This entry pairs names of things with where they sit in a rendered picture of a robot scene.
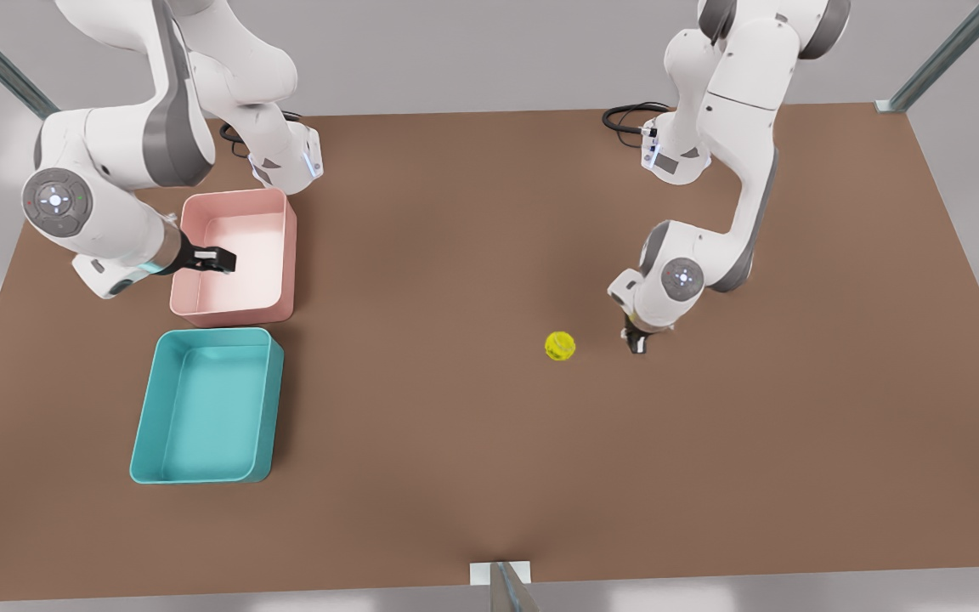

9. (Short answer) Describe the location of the teal rectangular tray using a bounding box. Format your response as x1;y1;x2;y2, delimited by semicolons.
129;327;286;485

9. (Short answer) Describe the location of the pink rectangular tray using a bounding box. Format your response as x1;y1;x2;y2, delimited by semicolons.
169;188;298;329

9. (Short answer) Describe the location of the black cable loop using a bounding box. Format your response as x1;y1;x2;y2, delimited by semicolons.
602;102;671;150
218;110;304;160

